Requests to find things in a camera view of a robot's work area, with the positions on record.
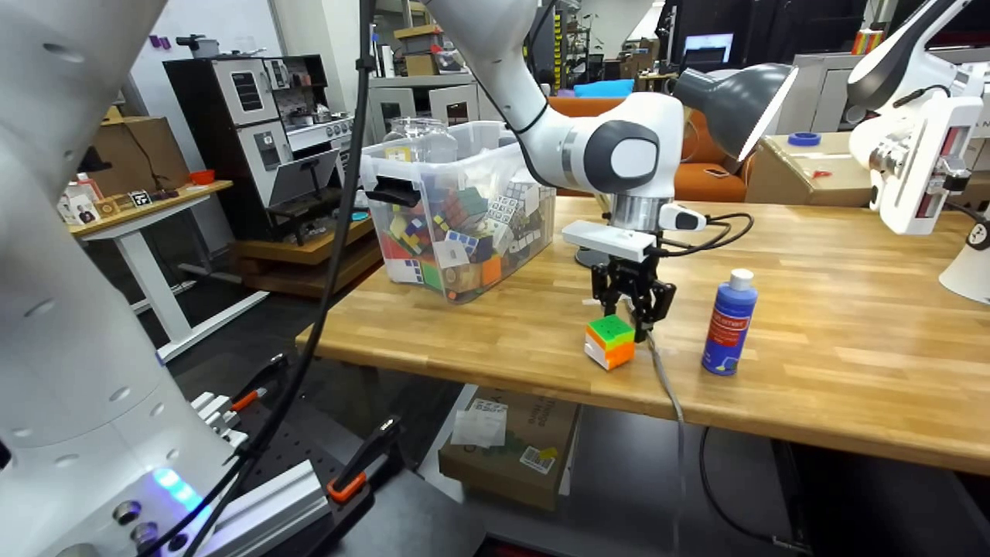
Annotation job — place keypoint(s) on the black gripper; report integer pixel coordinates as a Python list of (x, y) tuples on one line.
[(614, 279)]

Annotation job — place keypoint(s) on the multicolour puzzle cube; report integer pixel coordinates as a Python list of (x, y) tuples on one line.
[(611, 341)]

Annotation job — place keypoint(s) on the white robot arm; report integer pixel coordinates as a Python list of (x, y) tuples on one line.
[(627, 153)]

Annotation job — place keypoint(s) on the cardboard box under table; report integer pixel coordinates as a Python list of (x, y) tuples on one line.
[(510, 447)]

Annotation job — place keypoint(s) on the clear plastic storage box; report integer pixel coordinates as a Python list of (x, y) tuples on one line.
[(456, 210)]

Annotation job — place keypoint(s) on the grey storage cabinet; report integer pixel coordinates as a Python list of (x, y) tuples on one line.
[(441, 99)]

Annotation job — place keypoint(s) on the blue glue bottle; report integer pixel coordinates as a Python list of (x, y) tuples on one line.
[(728, 326)]

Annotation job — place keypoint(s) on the orange sofa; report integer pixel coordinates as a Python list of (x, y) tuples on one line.
[(704, 171)]

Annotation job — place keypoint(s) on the grey desk lamp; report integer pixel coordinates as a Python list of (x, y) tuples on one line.
[(737, 105)]

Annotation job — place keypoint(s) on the side desk with clutter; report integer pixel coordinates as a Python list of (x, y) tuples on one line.
[(164, 256)]

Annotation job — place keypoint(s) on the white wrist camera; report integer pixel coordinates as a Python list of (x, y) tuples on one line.
[(602, 239)]

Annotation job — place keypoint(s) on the white camera mount stand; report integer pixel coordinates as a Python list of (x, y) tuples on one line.
[(920, 119)]

